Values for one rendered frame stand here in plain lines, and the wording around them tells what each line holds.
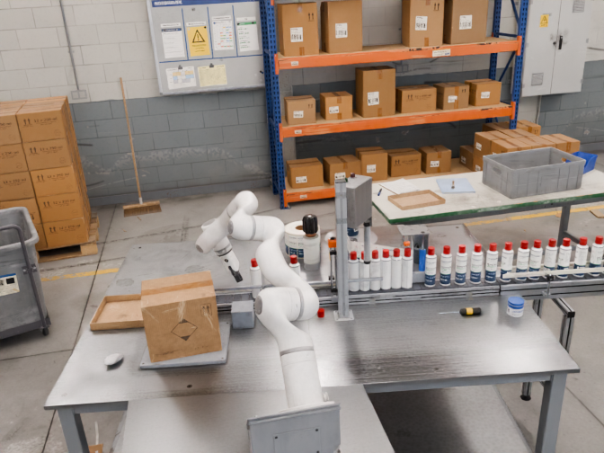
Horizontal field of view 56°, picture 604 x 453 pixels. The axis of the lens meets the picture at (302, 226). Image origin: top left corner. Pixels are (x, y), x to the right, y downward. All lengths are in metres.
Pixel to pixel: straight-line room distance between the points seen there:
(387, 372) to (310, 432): 0.56
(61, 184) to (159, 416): 3.60
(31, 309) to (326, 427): 2.93
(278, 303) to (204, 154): 5.08
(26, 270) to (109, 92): 3.03
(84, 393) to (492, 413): 1.97
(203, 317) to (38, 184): 3.41
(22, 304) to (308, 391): 2.87
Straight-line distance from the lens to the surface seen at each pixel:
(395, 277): 2.81
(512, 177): 4.26
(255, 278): 2.74
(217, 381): 2.39
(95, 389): 2.50
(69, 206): 5.64
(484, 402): 3.26
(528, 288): 3.01
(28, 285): 4.37
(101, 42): 6.75
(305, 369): 1.93
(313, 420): 1.92
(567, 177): 4.54
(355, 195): 2.43
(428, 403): 3.21
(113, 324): 2.85
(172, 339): 2.47
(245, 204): 2.28
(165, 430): 2.22
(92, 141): 6.95
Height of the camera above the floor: 2.27
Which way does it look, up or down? 23 degrees down
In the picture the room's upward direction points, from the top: 3 degrees counter-clockwise
